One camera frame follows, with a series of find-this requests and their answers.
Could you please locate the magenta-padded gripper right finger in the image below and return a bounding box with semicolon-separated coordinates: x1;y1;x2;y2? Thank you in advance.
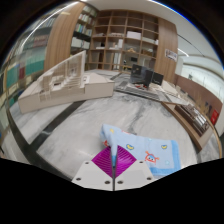
114;145;156;192

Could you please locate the black box model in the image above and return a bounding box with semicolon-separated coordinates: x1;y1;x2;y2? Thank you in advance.
129;63;164;87

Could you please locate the light blue printed towel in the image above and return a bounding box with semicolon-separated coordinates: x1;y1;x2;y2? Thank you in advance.
99;123;183;178

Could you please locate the beige architectural model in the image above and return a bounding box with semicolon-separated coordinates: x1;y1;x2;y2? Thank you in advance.
17;49;116;114

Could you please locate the white wall poster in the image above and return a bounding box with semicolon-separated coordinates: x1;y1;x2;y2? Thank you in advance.
164;48;179;63

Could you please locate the wooden shelf unit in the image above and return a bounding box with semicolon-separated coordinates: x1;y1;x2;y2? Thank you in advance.
87;9;159;73

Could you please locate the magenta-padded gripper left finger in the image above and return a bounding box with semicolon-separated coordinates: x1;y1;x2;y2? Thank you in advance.
71;146;116;192

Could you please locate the dark bookshelf with books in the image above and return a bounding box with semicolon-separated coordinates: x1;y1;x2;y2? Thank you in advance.
69;3;98;56

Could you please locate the long bookshelf with teal books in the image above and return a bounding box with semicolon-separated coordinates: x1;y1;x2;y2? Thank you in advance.
0;16;54;108

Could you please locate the dark brown model on wooden board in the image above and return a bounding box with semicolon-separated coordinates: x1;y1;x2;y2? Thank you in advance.
161;99;214;151

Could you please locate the small white architectural model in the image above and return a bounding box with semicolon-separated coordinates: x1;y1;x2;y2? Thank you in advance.
160;79;181;97

